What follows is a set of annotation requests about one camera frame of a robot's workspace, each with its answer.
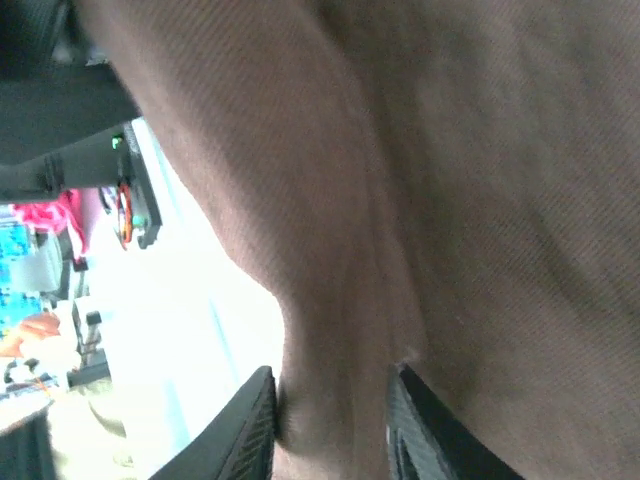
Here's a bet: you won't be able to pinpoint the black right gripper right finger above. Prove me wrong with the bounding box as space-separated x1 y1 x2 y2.
386 362 524 480

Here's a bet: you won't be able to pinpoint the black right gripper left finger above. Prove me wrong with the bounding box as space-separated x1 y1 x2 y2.
149 364 278 480

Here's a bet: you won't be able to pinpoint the brown long pants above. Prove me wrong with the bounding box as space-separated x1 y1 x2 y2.
74 0 640 480

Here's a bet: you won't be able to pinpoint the pink red cloth bundle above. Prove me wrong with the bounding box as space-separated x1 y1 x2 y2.
12 188 90 264

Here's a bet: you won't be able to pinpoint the blue patterned box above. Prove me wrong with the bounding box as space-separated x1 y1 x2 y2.
0 214 46 351

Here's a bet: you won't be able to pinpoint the red orange wire loop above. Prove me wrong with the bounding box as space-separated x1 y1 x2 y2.
116 182 136 249

